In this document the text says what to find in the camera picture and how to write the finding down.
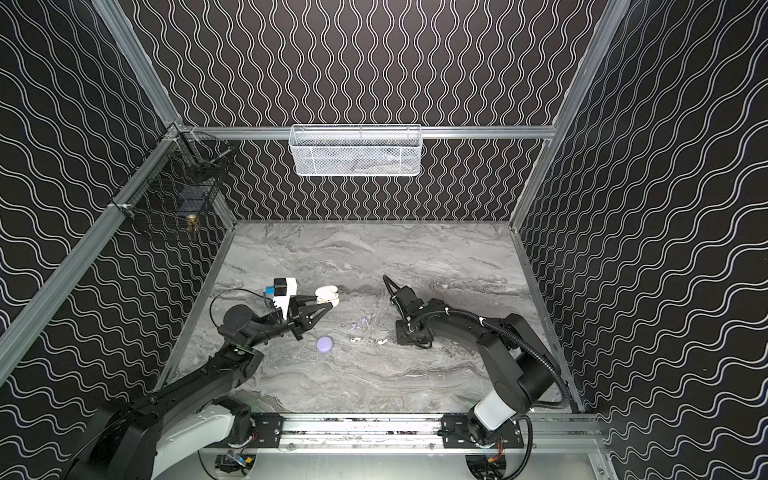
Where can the small brass object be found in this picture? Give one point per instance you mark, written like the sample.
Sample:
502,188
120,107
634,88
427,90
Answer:
192,223

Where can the white wire mesh basket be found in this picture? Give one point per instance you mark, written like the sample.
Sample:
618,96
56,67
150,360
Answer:
356,150

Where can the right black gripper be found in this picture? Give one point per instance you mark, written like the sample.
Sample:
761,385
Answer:
411,327

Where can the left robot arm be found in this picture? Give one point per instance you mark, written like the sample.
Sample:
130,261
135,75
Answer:
141,438

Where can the black wire basket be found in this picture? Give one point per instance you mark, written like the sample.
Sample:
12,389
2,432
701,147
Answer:
186,181

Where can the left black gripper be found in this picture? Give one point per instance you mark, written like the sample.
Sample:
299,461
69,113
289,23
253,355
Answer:
293,314

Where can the cream earbud charging case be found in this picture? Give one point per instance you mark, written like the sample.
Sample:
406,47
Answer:
328,294

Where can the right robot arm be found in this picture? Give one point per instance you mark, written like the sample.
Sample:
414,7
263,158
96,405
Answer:
542,377

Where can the purple round charging case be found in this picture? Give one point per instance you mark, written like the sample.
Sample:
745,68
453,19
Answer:
325,344

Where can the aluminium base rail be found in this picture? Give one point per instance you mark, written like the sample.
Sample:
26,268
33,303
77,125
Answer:
357,433

